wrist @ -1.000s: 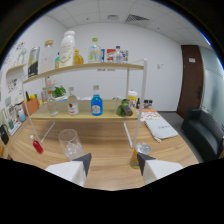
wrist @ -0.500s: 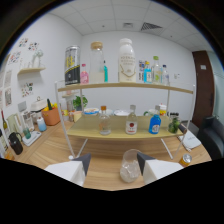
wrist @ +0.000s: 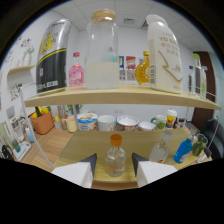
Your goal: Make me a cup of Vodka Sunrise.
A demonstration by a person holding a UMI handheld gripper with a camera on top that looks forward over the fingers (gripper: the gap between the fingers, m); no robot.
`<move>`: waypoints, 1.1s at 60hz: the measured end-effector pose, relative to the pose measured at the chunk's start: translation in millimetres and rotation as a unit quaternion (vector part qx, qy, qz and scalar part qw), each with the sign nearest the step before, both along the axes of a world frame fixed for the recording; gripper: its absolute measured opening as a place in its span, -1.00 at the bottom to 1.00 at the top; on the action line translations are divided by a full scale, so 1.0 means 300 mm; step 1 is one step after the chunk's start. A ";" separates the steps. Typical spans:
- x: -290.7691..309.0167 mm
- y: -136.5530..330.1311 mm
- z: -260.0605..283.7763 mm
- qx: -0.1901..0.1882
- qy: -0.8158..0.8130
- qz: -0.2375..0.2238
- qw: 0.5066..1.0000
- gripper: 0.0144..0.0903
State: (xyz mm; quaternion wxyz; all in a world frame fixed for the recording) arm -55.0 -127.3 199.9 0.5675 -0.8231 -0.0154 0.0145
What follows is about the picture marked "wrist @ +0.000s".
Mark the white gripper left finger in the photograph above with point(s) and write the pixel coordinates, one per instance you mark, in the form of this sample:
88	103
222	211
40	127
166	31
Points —
75	173

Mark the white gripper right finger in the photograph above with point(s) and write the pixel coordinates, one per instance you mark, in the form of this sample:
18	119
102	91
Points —
153	171

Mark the clear bottle orange cap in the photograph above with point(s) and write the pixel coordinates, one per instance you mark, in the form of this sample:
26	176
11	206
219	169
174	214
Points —
115	161

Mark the clear bottle green cap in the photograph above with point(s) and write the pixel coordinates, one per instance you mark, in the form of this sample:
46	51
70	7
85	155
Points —
200	80

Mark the glass cup of limes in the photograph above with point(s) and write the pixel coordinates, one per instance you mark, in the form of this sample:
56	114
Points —
199	146

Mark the white ceramic cup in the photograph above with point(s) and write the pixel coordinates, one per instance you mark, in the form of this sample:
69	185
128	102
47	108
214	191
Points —
106	124

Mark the clear bottle red label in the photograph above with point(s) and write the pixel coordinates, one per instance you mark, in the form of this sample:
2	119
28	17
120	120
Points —
159	151

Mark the blue liquid bottle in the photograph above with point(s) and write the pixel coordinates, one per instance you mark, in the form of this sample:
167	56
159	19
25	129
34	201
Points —
182	151

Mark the small white bowl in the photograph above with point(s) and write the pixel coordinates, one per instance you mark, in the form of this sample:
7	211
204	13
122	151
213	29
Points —
146	126

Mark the green white mug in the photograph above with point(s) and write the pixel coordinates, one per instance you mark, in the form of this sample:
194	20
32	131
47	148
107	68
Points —
160	123

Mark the blue white food tub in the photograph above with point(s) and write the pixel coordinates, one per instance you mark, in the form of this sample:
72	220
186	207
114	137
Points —
86	122

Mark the large white bowl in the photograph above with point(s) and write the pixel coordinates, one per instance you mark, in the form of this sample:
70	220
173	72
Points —
127	124

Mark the dark small bottles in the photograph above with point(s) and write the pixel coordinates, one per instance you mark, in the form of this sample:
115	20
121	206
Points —
181	124

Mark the white tray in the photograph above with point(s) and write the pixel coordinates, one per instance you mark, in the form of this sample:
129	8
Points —
22	150

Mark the orange storage box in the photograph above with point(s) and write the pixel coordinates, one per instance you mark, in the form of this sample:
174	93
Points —
42	123

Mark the green potted plant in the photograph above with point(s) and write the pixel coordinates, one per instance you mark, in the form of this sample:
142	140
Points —
74	109

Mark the black armchair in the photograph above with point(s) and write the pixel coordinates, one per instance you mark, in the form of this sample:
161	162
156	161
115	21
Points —
215	136

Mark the wooden two-tier shelf rack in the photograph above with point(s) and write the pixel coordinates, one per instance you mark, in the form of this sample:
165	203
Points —
116	95

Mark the pink small bottle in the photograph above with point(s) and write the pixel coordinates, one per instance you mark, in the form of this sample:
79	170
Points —
76	75

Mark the clear bottle blue cap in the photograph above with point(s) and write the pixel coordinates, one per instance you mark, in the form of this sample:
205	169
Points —
190	80

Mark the glass jar cork lid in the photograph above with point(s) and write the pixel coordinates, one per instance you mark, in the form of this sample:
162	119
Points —
100	73

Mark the black tall drink can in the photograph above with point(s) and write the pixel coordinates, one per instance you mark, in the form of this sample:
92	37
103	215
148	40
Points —
53	60

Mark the brown door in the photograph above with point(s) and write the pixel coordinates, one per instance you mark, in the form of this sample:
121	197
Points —
210	66

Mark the teal small bottle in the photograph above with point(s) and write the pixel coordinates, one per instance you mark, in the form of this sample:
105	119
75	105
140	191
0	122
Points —
112	56

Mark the ceiling air vent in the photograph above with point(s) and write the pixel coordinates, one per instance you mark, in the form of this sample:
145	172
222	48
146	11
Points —
129	20

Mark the red wall poster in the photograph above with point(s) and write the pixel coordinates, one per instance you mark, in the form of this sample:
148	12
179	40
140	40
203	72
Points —
130	62

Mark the blue wall poster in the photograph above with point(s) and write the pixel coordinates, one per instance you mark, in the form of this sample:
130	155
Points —
121	62

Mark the wooden wall shelf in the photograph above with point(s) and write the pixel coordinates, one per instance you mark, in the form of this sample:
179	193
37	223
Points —
21	69

